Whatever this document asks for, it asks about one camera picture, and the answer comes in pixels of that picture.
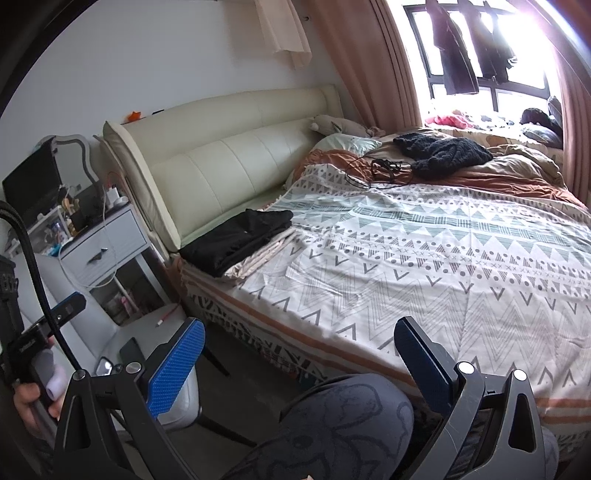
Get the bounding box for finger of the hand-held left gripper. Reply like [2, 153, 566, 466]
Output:
[48, 295, 87, 326]

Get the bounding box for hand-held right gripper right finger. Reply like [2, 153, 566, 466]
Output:
[393, 316, 543, 480]

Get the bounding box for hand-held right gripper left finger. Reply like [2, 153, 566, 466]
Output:
[51, 318, 207, 480]

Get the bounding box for black button shirt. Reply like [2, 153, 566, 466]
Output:
[179, 209, 295, 278]

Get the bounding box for red clothes pile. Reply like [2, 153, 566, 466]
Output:
[425, 110, 476, 130]

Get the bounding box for person's left hand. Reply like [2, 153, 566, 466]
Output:
[13, 381, 63, 432]

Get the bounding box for black phone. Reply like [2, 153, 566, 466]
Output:
[119, 337, 146, 365]

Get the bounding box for white chair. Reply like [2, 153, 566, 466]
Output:
[14, 254, 259, 448]

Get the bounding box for white nightstand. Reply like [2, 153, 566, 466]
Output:
[58, 203, 171, 324]

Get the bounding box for clear plastic organizer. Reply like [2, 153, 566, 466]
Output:
[25, 205, 75, 257]

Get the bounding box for person's leg grey patterned pants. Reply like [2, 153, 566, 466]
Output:
[222, 373, 416, 480]

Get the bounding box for patterned white teal blanket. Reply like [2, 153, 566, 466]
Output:
[182, 164, 591, 444]

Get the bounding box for black monitor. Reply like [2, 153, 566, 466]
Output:
[2, 145, 63, 227]

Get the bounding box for folded beige sheet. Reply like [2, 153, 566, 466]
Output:
[224, 228, 301, 281]

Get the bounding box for white framed mirror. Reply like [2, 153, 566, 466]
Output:
[44, 134, 98, 204]

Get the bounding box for orange beige duvet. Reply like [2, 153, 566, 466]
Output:
[295, 131, 583, 206]

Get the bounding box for cream leather bed headboard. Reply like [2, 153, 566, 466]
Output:
[102, 84, 342, 254]

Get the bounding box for black knitted sweater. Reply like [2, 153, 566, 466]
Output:
[393, 131, 494, 181]

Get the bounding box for light green pillow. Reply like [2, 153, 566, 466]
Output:
[311, 134, 383, 155]

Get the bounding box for grey plush toy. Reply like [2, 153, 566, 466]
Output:
[308, 114, 386, 138]

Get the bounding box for dark grey pillow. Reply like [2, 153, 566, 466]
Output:
[524, 95, 565, 149]

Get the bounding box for black fluffy cushion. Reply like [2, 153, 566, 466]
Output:
[521, 107, 551, 126]

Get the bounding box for pink curtain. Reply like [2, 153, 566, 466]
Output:
[551, 46, 591, 206]
[300, 0, 426, 134]

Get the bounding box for black framed window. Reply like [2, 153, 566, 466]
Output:
[402, 0, 561, 116]

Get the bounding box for dark hanging jacket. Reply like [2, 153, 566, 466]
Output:
[427, 0, 481, 96]
[471, 2, 518, 85]

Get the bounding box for beige hanging cloth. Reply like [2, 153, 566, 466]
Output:
[252, 0, 314, 70]

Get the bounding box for red white cable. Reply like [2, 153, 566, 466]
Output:
[156, 304, 180, 328]

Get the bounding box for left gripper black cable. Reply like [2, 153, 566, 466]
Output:
[0, 200, 83, 374]

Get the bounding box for thin black cable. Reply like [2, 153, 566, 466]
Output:
[345, 156, 414, 189]

